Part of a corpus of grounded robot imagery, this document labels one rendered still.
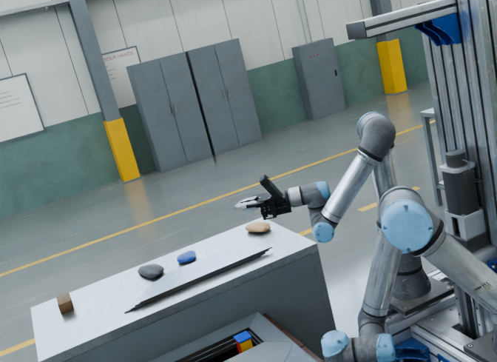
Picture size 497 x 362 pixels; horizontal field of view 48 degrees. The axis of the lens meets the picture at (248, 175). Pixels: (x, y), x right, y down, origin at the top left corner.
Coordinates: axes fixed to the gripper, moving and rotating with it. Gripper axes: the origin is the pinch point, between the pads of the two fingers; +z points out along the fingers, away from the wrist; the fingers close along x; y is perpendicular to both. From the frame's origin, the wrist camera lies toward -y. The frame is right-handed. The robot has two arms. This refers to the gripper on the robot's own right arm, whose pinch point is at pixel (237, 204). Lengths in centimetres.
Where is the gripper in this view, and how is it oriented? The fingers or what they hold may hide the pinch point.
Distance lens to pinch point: 213.2
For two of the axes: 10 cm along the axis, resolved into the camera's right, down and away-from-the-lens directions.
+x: 0.2, -3.9, 9.2
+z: -9.7, 2.2, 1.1
